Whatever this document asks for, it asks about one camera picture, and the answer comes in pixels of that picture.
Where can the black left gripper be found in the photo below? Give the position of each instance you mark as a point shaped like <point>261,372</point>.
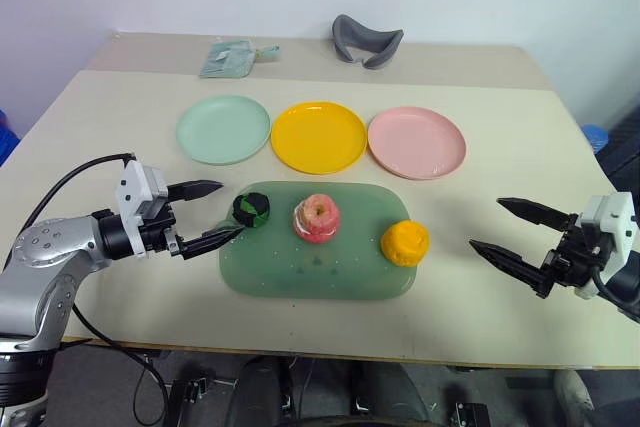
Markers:
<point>157,232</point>

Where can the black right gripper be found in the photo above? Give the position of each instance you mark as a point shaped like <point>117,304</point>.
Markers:
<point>575,262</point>

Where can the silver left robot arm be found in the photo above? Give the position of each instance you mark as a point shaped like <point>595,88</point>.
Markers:
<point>45,257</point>

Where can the dark green toy vegetable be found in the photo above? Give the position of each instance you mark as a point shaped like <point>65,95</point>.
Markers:
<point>251,210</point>

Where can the mint green round plate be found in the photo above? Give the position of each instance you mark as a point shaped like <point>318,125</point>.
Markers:
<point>222,129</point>

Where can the orange fruit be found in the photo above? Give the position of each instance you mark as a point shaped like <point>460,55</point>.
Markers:
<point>405,243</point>

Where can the yellow round plate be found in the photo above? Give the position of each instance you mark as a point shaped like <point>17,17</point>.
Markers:
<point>319,137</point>

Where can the pink round plate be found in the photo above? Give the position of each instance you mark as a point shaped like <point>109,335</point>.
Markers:
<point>416,143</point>

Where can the red apple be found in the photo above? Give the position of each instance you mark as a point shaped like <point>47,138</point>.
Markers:
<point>317,219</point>

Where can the blue plastic stool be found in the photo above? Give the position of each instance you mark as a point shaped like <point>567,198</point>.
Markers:
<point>596,137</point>

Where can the translucent green oblong tray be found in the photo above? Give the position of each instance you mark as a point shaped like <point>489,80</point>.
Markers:
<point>320,272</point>

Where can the black chair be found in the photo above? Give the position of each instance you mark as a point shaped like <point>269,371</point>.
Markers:
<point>622,152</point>

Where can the green plastic packet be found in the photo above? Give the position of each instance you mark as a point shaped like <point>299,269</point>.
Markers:
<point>225,59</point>

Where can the white shoe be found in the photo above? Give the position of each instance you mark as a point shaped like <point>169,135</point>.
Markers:
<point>572,397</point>

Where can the black table clamp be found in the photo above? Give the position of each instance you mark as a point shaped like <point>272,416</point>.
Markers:
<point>187,397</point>
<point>470,414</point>

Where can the blue plastic crate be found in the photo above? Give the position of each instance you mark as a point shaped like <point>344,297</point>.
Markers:
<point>7,139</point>

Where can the grey headset face pad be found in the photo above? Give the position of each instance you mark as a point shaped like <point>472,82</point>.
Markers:
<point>350,39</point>

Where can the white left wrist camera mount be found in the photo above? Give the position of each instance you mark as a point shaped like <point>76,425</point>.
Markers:
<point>131,187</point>

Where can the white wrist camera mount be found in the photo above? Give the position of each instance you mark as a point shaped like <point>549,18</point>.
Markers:
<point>131,187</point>
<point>617,217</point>

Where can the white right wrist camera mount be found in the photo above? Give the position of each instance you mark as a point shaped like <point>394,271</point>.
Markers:
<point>617,217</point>

